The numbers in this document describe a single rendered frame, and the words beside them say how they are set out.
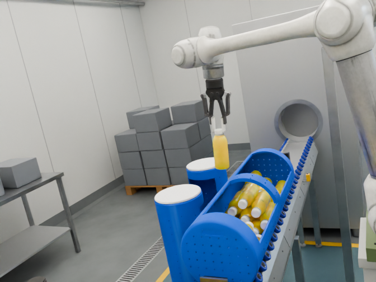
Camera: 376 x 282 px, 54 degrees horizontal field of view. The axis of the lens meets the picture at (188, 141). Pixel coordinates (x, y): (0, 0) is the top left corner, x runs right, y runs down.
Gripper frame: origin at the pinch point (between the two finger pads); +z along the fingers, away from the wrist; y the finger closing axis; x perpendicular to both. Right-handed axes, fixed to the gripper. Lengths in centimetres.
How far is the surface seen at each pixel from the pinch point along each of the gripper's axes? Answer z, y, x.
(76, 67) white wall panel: -13, 312, -285
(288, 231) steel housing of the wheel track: 58, -26, -14
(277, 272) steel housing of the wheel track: 58, -26, 18
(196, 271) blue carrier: 43, -2, 45
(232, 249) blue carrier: 32, -17, 45
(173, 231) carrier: 65, 38, -14
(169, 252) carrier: 80, 43, -15
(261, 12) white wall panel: -63, 81, -478
